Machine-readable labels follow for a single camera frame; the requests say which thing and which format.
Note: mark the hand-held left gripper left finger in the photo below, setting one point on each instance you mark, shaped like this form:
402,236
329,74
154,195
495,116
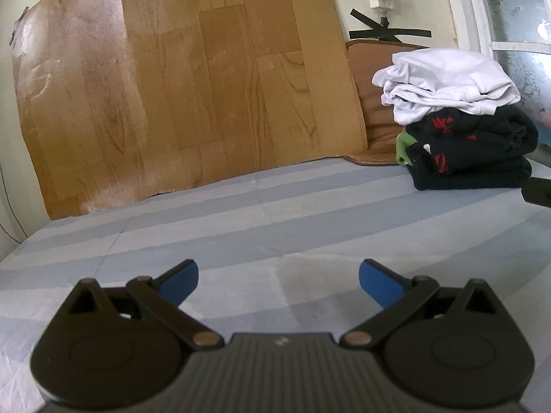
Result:
181,279

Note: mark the white window frame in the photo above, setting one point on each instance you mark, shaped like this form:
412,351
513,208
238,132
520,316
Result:
473,17

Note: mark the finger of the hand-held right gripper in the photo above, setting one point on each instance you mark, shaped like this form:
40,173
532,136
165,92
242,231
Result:
538,191

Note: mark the green cloth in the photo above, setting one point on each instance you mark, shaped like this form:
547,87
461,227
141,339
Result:
402,148

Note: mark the wood-grain vinyl sheet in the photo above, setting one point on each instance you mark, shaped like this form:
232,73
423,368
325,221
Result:
193,94

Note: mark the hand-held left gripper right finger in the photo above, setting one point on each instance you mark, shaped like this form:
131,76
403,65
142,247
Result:
379,282

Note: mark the white garment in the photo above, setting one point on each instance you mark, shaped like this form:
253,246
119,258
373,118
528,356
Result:
447,77

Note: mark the patterned frosted window pane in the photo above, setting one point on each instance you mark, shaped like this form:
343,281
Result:
516,4

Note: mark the brown mat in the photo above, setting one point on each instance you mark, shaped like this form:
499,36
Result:
379,116

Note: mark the striped bed sheet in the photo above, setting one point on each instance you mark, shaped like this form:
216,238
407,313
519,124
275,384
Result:
258,223

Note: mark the black chair base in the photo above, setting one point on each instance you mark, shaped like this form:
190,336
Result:
387,32

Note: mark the black garment with red print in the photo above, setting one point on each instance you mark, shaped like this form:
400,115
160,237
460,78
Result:
478,155

